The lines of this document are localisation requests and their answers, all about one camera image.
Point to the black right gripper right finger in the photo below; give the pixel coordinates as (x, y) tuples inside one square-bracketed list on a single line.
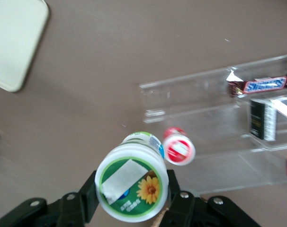
[(188, 210)]

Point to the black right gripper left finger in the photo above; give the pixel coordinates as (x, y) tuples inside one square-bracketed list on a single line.
[(70, 208)]

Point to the green gum bottle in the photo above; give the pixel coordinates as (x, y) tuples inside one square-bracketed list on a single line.
[(129, 184)]

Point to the red gum bottle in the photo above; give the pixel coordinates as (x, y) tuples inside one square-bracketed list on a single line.
[(179, 149)]

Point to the cream plastic tray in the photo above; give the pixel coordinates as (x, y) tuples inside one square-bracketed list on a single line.
[(13, 42)]

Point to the clear acrylic stepped stand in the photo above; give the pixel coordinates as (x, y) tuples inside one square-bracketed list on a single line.
[(205, 113)]

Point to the small black box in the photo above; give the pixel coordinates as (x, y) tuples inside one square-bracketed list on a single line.
[(258, 118)]

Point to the Snickers bar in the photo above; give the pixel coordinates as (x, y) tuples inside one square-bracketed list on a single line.
[(264, 85)]

